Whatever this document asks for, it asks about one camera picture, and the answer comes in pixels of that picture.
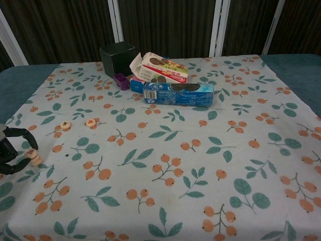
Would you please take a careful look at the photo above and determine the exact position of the blue sandwich cookie box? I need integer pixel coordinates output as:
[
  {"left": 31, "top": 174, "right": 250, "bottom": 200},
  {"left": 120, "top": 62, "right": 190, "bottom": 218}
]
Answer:
[{"left": 142, "top": 82, "right": 215, "bottom": 107}]

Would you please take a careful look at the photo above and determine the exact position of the open white red cookie box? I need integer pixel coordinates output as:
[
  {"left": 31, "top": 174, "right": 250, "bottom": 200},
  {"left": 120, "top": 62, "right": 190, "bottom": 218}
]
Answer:
[{"left": 129, "top": 51, "right": 190, "bottom": 85}]

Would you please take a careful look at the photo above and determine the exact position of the floral fruit print tablecloth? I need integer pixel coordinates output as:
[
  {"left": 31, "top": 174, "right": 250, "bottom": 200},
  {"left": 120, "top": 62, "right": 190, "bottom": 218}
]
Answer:
[{"left": 0, "top": 54, "right": 321, "bottom": 241}]

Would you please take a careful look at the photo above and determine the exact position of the dark white-framed screen panel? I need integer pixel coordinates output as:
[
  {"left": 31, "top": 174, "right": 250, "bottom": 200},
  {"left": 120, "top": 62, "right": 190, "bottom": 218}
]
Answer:
[
  {"left": 114, "top": 0, "right": 221, "bottom": 60},
  {"left": 0, "top": 25, "right": 16, "bottom": 73},
  {"left": 218, "top": 0, "right": 286, "bottom": 58},
  {"left": 0, "top": 0, "right": 118, "bottom": 66},
  {"left": 263, "top": 0, "right": 321, "bottom": 55}
]

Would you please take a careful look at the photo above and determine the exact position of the small purple plastic container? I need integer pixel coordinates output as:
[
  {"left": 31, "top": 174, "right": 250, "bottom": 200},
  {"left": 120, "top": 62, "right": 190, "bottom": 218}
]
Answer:
[{"left": 112, "top": 72, "right": 129, "bottom": 91}]

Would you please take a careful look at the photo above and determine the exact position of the small blue pink box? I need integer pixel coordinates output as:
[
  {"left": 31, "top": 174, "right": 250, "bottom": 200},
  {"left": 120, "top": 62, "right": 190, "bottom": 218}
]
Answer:
[{"left": 129, "top": 76, "right": 146, "bottom": 92}]

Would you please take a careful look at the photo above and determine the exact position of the black cube box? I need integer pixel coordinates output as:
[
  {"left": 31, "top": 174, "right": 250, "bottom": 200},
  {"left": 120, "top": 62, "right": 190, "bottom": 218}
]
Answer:
[{"left": 99, "top": 42, "right": 136, "bottom": 77}]

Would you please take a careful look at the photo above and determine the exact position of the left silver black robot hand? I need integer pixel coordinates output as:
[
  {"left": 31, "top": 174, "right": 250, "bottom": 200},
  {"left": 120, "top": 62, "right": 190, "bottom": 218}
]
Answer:
[{"left": 0, "top": 123, "right": 40, "bottom": 176}]

